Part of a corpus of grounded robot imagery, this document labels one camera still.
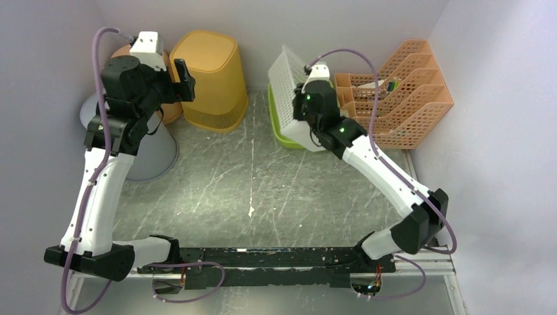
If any large orange plastic bucket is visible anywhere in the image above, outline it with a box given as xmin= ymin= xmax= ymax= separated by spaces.
xmin=110 ymin=44 xmax=183 ymax=125

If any yellow slatted waste basket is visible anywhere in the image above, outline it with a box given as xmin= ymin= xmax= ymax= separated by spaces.
xmin=170 ymin=30 xmax=248 ymax=133

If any white perforated basket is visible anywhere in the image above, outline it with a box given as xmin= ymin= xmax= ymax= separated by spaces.
xmin=268 ymin=45 xmax=324 ymax=152

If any green tray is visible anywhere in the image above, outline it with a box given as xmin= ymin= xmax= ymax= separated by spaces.
xmin=267 ymin=84 xmax=304 ymax=150

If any grey plastic bin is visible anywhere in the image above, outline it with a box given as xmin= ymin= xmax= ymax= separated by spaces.
xmin=79 ymin=91 xmax=180 ymax=183

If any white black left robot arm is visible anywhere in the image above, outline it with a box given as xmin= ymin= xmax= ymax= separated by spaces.
xmin=43 ymin=55 xmax=196 ymax=282

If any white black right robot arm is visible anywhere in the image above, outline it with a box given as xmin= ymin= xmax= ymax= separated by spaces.
xmin=292 ymin=80 xmax=448 ymax=272

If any peach plastic file organizer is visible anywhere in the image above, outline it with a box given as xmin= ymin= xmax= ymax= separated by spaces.
xmin=334 ymin=39 xmax=453 ymax=150

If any black base bar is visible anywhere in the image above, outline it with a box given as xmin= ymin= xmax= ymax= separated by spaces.
xmin=137 ymin=247 xmax=395 ymax=289

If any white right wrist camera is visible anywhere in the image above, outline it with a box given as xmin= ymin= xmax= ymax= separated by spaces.
xmin=301 ymin=63 xmax=330 ymax=93

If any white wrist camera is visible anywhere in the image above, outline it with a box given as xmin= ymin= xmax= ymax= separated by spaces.
xmin=301 ymin=63 xmax=330 ymax=93
xmin=129 ymin=31 xmax=167 ymax=72

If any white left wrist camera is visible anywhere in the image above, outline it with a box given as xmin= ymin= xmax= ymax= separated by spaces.
xmin=129 ymin=31 xmax=167 ymax=72

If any aluminium rail frame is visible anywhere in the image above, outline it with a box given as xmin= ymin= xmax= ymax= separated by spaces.
xmin=92 ymin=146 xmax=464 ymax=314

